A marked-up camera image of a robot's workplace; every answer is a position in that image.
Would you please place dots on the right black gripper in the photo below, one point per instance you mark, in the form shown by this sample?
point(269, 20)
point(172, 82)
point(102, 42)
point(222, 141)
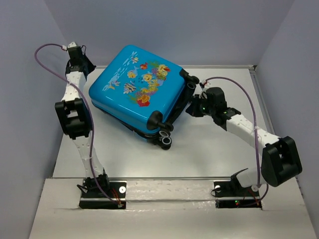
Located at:
point(193, 109)

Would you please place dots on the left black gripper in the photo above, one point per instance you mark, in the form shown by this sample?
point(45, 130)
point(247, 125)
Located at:
point(91, 67)

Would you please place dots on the blue hard-shell suitcase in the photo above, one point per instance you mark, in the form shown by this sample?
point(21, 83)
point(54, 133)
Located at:
point(144, 92)

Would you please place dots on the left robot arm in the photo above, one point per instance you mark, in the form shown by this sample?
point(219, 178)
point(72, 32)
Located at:
point(76, 120)

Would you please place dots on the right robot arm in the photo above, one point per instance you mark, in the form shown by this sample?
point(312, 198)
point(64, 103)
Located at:
point(278, 158)

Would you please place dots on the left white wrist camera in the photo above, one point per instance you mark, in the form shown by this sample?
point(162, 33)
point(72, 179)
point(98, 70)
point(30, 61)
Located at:
point(72, 44)

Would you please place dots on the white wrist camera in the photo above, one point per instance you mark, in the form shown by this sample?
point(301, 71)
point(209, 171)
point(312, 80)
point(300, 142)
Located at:
point(205, 85)
point(72, 44)

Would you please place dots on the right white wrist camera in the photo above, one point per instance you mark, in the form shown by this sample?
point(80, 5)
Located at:
point(205, 85)

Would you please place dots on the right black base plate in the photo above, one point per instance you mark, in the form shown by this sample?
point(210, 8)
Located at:
point(227, 198)

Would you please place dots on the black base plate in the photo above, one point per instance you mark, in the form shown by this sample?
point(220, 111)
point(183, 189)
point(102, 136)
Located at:
point(227, 198)
point(95, 199)

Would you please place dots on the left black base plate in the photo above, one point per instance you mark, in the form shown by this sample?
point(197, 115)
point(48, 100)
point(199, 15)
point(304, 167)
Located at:
point(95, 199)

